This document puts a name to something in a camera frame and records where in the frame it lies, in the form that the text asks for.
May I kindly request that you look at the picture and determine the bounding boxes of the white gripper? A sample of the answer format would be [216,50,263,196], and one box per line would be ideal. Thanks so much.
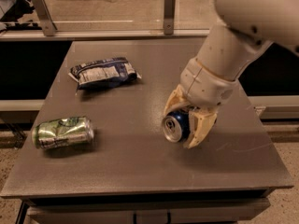
[164,58,237,148]

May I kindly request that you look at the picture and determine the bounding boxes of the metal rail bracket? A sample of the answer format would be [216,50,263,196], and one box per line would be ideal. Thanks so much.
[31,0,57,36]
[164,0,176,35]

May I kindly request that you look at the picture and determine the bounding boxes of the grey cabinet under table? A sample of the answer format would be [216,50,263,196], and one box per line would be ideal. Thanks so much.
[14,189,270,224]

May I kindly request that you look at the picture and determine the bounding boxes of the green soda can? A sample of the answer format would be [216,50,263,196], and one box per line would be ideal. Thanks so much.
[32,116,94,149]

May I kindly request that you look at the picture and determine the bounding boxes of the left metal rail bracket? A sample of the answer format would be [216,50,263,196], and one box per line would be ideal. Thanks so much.
[31,0,57,36]

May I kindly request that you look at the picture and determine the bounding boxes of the middle metal rail bracket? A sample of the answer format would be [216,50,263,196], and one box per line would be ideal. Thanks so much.
[164,0,176,35]

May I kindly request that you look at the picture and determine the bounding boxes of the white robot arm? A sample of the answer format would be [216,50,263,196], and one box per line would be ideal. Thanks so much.
[162,0,299,148]

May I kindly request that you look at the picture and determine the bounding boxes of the horizontal metal rail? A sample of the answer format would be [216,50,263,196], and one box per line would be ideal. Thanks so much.
[0,29,209,42]

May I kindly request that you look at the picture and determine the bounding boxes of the blue white chip bag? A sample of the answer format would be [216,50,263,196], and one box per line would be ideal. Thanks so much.
[68,57,140,90]

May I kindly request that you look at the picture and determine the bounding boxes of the dark objects top left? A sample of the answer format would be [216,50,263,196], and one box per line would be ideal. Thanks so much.
[0,0,36,32]

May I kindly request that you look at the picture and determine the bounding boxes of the blue pepsi can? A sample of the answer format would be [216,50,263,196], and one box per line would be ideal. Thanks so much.
[162,109,190,143]

